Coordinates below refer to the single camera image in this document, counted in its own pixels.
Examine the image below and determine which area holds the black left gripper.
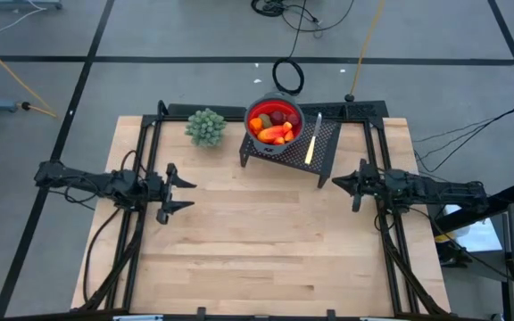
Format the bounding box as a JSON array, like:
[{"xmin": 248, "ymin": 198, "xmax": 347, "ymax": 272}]
[{"xmin": 143, "ymin": 162, "xmax": 198, "ymax": 226}]

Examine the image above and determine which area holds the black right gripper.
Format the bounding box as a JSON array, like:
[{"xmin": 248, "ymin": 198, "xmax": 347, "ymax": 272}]
[{"xmin": 331, "ymin": 158, "xmax": 390, "ymax": 214}]

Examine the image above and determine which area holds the knife with cream handle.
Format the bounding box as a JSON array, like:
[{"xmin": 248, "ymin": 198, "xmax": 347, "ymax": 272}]
[{"xmin": 303, "ymin": 111, "xmax": 324, "ymax": 166}]

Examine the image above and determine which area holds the red yellow mango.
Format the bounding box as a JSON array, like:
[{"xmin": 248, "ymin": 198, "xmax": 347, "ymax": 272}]
[{"xmin": 256, "ymin": 124, "xmax": 287, "ymax": 144}]

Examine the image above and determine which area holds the red collapsible bowl grey rim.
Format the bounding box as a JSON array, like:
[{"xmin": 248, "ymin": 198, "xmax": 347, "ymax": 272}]
[{"xmin": 244, "ymin": 91, "xmax": 306, "ymax": 156}]

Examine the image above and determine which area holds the black perforated metal shelf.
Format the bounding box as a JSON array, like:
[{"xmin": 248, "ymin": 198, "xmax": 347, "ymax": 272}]
[{"xmin": 238, "ymin": 114, "xmax": 344, "ymax": 190}]

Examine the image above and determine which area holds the green succulent in white pot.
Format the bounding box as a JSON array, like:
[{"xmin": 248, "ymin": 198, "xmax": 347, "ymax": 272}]
[{"xmin": 184, "ymin": 107, "xmax": 228, "ymax": 148}]

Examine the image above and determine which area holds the black diagonal support beam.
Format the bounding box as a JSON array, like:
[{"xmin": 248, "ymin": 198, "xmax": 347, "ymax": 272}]
[{"xmin": 430, "ymin": 180, "xmax": 514, "ymax": 235}]

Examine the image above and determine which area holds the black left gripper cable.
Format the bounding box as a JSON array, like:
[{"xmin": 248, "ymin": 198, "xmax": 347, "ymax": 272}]
[{"xmin": 120, "ymin": 150, "xmax": 140, "ymax": 173}]

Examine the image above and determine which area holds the black aluminium table frame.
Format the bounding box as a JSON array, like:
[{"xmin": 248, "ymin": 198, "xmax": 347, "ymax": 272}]
[{"xmin": 78, "ymin": 100, "xmax": 452, "ymax": 321}]

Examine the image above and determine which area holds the black base power cable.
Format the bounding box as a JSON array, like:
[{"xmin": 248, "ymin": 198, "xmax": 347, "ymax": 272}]
[{"xmin": 82, "ymin": 207, "xmax": 122, "ymax": 304}]

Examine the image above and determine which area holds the black hanging cable with coil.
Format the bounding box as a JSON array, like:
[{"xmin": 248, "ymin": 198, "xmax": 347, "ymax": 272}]
[{"xmin": 271, "ymin": 0, "xmax": 308, "ymax": 96}]

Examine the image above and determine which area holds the yellow hanging cord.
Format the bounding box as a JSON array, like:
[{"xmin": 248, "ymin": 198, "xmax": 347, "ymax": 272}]
[{"xmin": 348, "ymin": 0, "xmax": 386, "ymax": 103}]

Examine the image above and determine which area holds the black cable bundle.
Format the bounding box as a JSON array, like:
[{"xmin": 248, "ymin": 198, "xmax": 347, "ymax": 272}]
[{"xmin": 250, "ymin": 0, "xmax": 356, "ymax": 39}]

